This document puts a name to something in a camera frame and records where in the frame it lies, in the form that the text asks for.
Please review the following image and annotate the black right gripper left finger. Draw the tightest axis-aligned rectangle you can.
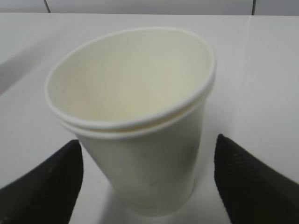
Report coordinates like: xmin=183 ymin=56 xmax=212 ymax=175
xmin=0 ymin=140 xmax=84 ymax=224

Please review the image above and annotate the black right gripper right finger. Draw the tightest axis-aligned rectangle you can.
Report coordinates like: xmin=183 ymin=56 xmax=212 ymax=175
xmin=214 ymin=134 xmax=299 ymax=224

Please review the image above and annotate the white paper cup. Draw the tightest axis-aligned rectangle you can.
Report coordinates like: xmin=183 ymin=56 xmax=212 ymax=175
xmin=45 ymin=27 xmax=216 ymax=216

